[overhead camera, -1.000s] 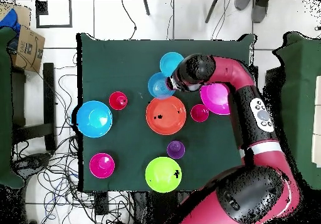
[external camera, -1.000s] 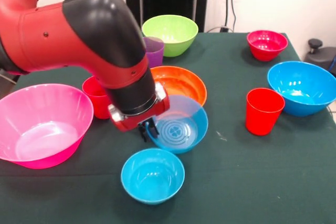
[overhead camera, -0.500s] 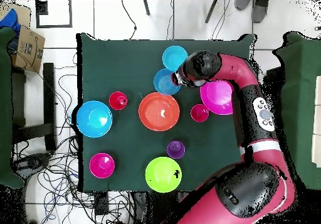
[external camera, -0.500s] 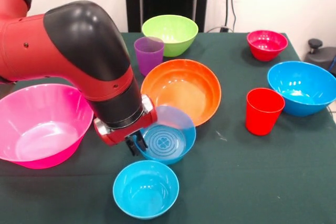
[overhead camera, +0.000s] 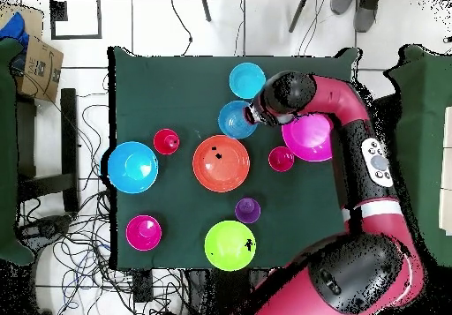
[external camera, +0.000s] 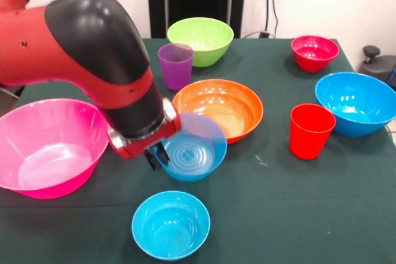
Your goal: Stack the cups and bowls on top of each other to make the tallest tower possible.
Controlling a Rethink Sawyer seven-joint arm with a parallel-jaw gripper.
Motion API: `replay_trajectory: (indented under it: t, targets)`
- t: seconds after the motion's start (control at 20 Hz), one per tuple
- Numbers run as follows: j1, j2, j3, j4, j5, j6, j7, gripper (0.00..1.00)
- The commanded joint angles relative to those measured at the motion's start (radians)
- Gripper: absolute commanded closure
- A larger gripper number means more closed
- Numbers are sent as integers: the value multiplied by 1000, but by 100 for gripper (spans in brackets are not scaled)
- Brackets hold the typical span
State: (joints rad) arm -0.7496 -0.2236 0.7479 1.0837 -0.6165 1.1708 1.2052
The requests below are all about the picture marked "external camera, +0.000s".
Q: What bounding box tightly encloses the dark green tablecloth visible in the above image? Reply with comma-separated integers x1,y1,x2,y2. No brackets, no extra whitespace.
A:
0,36,396,264

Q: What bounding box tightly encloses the large pink bowl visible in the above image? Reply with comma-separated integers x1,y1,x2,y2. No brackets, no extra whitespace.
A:
0,98,111,200

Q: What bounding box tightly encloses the large blue bowl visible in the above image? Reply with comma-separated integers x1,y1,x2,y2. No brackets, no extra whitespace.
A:
314,72,396,138

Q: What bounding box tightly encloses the black pedestal foot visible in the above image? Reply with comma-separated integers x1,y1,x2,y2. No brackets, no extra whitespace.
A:
358,45,396,88

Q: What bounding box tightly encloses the red cup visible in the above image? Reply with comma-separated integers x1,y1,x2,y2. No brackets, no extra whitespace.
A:
289,103,337,161

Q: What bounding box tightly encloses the green bowl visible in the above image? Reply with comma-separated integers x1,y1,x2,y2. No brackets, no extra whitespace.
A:
166,17,235,68

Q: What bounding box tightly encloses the orange bowl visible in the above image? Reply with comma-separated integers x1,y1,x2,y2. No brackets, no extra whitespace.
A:
171,79,265,145

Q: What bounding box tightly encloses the medium blue bowl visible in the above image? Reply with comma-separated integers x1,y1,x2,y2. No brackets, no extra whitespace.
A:
158,113,228,183

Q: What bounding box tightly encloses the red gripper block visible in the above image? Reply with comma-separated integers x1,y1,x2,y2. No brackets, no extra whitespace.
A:
111,117,183,172

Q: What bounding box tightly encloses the purple cup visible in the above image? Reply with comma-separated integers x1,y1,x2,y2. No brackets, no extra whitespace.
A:
157,43,195,92

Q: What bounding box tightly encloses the small red bowl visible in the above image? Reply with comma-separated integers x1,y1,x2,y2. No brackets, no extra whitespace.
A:
290,35,340,73

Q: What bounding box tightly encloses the small blue ridged bowl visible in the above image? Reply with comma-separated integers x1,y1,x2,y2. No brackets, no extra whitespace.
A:
131,190,212,262

